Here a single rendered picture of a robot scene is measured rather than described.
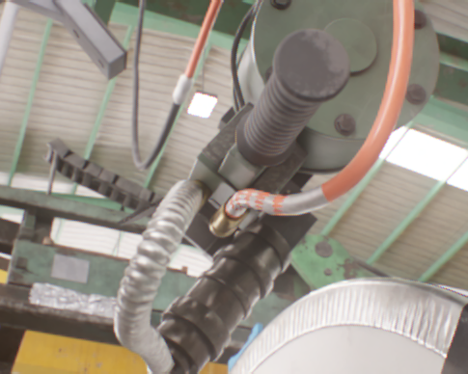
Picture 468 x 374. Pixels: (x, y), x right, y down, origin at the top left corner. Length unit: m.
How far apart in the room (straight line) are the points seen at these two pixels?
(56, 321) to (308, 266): 0.60
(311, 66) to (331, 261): 1.47
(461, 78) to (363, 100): 3.42
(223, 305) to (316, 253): 1.22
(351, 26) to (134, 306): 0.29
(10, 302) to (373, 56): 1.13
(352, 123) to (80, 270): 1.16
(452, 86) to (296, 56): 3.62
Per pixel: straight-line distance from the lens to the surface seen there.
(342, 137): 0.58
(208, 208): 0.74
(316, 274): 1.85
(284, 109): 0.45
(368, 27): 0.62
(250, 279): 0.69
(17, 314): 1.62
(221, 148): 0.58
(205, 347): 0.66
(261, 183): 0.58
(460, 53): 4.23
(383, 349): 0.70
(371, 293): 0.73
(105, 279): 1.68
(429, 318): 0.64
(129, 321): 0.43
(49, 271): 1.67
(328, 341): 0.80
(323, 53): 0.43
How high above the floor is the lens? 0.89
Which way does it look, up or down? 40 degrees up
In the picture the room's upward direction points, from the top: straight up
